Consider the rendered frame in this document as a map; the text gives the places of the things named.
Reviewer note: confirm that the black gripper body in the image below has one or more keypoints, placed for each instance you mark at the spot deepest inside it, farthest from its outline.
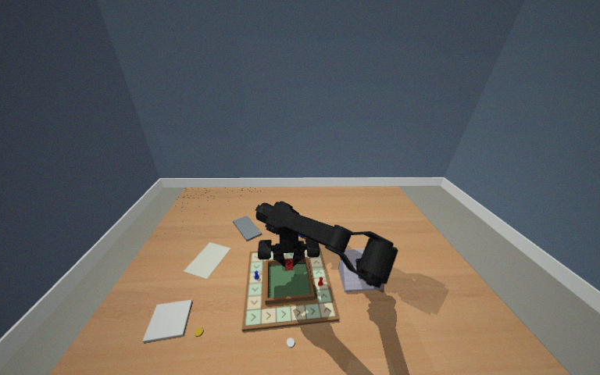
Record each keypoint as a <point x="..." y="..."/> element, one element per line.
<point x="288" y="245"/>

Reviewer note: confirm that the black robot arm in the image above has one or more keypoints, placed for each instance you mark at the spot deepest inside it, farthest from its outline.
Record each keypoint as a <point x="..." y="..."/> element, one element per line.
<point x="378" y="257"/>

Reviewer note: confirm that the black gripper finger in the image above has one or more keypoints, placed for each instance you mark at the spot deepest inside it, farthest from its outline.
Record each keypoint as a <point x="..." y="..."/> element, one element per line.
<point x="297" y="258"/>
<point x="280" y="259"/>

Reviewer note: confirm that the white flat square tile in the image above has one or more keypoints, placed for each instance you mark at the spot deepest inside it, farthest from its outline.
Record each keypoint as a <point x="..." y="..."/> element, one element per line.
<point x="168" y="321"/>

